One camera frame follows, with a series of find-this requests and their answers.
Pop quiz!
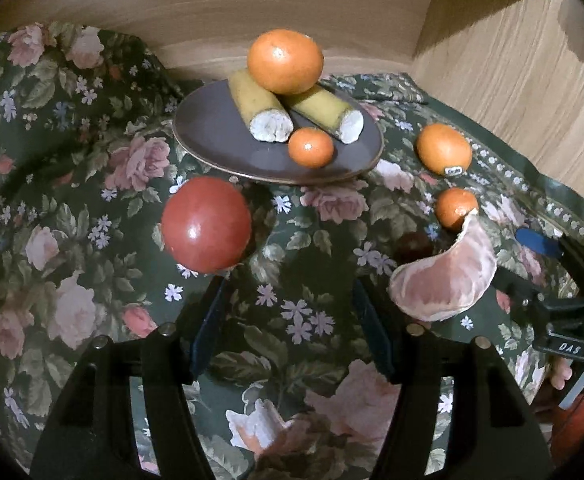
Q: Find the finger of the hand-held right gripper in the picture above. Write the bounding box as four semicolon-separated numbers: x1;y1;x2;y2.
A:
492;269;584;313
514;227;584;283

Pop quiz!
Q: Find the red apple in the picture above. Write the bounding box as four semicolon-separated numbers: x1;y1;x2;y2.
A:
161;176;253;274

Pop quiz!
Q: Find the cut banana piece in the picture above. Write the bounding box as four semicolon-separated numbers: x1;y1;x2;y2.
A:
229;69;293;143
283;84;365;144

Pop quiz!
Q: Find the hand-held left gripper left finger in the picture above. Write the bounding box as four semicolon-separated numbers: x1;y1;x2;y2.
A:
29;276;233;480

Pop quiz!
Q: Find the person's right hand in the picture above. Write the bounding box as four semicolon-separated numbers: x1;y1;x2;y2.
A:
552;359;573;391

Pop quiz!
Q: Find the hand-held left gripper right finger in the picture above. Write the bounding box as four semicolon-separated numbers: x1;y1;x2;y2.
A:
352;277;557;480

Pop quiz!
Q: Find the dark brown plate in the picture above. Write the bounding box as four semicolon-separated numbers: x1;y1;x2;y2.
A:
173;79;385;184

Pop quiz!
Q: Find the floral dark green blanket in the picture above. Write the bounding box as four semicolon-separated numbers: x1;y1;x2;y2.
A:
0;20;584;480

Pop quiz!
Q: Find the orange with sticker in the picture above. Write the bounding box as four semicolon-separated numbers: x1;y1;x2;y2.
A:
416;123;473;177

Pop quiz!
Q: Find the dark round fruit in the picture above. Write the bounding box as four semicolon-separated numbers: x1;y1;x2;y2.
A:
397;232;435;267

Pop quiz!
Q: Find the small mandarin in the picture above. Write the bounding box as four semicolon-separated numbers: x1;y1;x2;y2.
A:
287;127;335;169
435;187;479;232

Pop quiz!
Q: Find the large orange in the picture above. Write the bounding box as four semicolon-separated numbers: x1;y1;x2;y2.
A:
247;29;325;95

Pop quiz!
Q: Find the peeled pomelo segment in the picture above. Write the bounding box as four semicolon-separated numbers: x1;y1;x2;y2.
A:
388;208;498;323

